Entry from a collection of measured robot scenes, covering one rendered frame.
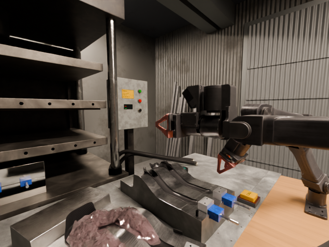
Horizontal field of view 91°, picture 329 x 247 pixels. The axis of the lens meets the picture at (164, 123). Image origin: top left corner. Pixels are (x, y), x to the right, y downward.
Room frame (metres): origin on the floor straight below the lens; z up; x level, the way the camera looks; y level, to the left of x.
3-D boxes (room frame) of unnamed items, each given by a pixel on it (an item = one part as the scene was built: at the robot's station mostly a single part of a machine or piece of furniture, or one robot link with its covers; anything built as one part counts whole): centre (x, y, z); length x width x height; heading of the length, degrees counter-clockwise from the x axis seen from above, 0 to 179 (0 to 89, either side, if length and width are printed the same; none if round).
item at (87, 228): (0.43, 0.15, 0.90); 0.26 x 0.18 x 0.08; 62
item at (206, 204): (0.51, -0.18, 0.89); 0.13 x 0.05 x 0.05; 46
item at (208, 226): (0.74, -0.03, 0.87); 0.50 x 0.26 x 0.14; 45
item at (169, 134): (0.48, -0.02, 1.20); 0.09 x 0.07 x 0.07; 47
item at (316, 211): (0.69, -0.69, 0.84); 0.20 x 0.07 x 0.08; 137
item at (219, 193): (0.58, -0.26, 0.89); 0.13 x 0.05 x 0.05; 45
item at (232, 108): (0.38, -0.15, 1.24); 0.12 x 0.09 x 0.12; 47
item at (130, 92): (1.39, 0.31, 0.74); 0.30 x 0.22 x 1.47; 135
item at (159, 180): (0.72, -0.04, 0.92); 0.35 x 0.16 x 0.09; 45
